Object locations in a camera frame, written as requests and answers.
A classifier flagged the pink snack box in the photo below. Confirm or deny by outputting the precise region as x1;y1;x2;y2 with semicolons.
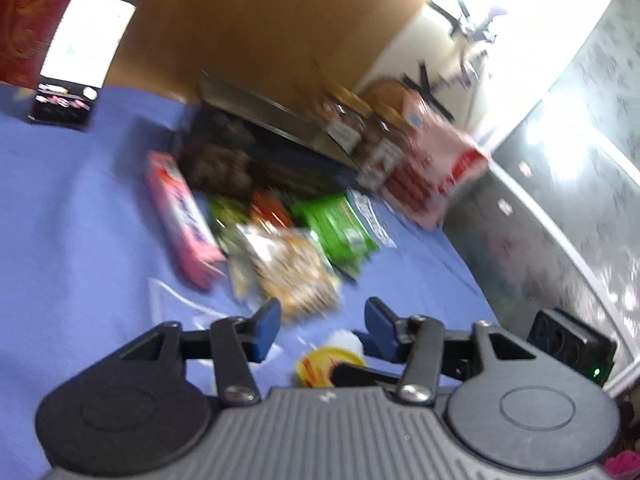
144;151;226;290

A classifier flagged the yellow brown snack packet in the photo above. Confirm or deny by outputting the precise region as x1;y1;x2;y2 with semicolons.
228;224;340;324

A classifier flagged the green snack packet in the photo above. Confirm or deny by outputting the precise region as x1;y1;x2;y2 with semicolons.
208;196;250;257

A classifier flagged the light green snack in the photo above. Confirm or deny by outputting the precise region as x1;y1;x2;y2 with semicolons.
290;194;378;281

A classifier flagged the red snack packet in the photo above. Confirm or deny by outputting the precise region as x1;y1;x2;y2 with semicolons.
250;190;294;230

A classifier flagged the blue printed tablecloth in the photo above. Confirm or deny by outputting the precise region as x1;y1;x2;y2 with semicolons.
1;85;494;479

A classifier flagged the yellow round snack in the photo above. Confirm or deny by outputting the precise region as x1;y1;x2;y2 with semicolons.
295;346;366;388

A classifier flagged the pink fried dough snack bag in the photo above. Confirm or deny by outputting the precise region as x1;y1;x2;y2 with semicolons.
380;91;490;230

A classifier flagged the black sheep tin box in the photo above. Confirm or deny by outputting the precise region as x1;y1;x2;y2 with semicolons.
172;74;358;200

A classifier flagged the nut jar gold lid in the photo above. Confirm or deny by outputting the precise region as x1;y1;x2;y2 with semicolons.
354;101;414;192
308;84;372;157

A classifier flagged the black smartphone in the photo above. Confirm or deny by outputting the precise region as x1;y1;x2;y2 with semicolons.
28;0;139;129

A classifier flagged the round wooden board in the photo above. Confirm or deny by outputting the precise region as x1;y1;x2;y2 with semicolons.
359;78;411;117

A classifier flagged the red gift box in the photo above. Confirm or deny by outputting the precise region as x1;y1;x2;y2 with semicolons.
0;0;166;89

